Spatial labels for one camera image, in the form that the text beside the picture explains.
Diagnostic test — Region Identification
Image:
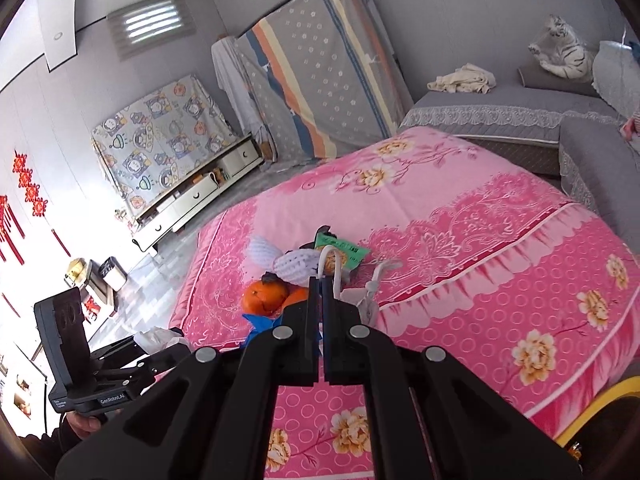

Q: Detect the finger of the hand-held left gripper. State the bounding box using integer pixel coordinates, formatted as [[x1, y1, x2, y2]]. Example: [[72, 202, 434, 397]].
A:
[[117, 359, 163, 387], [90, 327, 193, 363]]

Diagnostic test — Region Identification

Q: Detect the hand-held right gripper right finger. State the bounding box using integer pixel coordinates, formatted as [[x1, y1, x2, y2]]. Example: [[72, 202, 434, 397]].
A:
[[323, 279, 585, 480]]

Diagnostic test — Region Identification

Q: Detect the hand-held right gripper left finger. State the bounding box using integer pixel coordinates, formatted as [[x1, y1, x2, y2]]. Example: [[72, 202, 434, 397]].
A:
[[54, 276, 322, 480]]

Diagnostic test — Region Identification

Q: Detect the white tissue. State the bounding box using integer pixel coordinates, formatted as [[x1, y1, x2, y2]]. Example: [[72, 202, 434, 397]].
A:
[[134, 327, 188, 356]]

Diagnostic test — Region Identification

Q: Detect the orange fruit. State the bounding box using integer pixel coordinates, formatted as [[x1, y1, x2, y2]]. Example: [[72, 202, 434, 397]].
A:
[[242, 280, 291, 317], [286, 286, 312, 311]]

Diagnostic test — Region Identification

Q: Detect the blue plastic bag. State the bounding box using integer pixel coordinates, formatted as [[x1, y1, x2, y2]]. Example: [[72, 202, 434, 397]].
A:
[[242, 312, 288, 348]]

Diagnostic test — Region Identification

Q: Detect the white cord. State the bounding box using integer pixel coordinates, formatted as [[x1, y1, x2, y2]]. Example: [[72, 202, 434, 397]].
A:
[[317, 244, 403, 328]]

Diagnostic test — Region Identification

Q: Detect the white foam fruit net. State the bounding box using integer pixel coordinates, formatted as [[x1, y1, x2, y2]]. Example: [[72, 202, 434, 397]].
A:
[[250, 234, 321, 283]]

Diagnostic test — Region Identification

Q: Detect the green and black packet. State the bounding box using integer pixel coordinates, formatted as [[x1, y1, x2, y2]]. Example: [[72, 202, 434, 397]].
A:
[[314, 225, 371, 276]]

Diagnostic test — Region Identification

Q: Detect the yellow bin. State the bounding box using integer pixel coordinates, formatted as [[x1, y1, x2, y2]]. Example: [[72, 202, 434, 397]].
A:
[[555, 377, 640, 461]]

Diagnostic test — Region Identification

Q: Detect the person's left forearm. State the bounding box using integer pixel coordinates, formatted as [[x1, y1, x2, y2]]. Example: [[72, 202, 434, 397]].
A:
[[15, 425, 83, 480]]

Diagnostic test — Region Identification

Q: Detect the white trash can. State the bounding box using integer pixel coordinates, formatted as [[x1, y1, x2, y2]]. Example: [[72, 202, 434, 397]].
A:
[[97, 256, 128, 292]]

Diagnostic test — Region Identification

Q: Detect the person's left hand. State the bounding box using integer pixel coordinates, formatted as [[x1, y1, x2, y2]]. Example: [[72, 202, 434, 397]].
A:
[[65, 409, 123, 438]]

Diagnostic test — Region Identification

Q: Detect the gold ornament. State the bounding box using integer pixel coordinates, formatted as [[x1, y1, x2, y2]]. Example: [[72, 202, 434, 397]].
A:
[[66, 257, 93, 286]]

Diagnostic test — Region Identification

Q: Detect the pink floral blanket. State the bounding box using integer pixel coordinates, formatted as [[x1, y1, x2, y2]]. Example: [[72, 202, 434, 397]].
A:
[[169, 126, 640, 480]]

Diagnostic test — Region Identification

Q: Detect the cream TV cabinet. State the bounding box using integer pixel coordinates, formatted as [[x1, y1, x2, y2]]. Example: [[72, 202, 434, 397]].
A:
[[131, 132, 265, 253]]

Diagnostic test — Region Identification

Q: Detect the cartoon printed cloth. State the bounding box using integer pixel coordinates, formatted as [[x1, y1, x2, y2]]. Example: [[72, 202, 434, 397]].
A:
[[91, 74, 238, 218]]

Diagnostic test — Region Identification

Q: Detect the white draped cloth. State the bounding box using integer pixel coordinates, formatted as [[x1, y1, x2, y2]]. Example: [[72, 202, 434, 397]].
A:
[[210, 35, 273, 146]]

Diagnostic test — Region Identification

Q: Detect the striped floral grey cloth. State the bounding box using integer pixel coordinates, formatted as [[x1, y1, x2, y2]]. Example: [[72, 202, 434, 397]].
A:
[[235, 0, 413, 161]]

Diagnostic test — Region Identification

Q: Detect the cream crumpled cloth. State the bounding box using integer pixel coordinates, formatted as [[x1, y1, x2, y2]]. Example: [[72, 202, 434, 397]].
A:
[[426, 63, 497, 95]]

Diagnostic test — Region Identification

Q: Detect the grey sofa with lace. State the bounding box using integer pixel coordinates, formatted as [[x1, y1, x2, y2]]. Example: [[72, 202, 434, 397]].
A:
[[399, 82, 640, 261]]

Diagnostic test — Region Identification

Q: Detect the grey pillow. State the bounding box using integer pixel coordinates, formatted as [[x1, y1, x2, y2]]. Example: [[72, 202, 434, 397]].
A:
[[517, 62, 601, 98]]

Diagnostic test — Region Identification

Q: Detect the grey window blind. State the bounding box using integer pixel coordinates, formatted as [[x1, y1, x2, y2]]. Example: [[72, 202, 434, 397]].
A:
[[106, 0, 193, 61]]

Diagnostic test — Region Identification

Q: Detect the white plush tiger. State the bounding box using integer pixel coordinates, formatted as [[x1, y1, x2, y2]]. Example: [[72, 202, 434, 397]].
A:
[[528, 14, 598, 81]]

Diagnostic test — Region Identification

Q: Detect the white lace cushion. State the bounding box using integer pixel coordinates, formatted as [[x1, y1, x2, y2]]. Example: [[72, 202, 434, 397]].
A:
[[592, 40, 640, 121]]

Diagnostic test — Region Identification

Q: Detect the wall picture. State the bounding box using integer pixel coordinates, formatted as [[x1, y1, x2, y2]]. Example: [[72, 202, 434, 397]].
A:
[[12, 372, 33, 418]]

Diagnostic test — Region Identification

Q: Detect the red tassel wall decoration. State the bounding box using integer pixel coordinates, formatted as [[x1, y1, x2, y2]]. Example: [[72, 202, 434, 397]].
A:
[[0, 195, 26, 263]]

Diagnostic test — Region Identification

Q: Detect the red knot wall decoration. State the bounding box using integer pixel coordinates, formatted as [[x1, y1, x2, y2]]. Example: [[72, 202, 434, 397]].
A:
[[12, 150, 48, 218]]

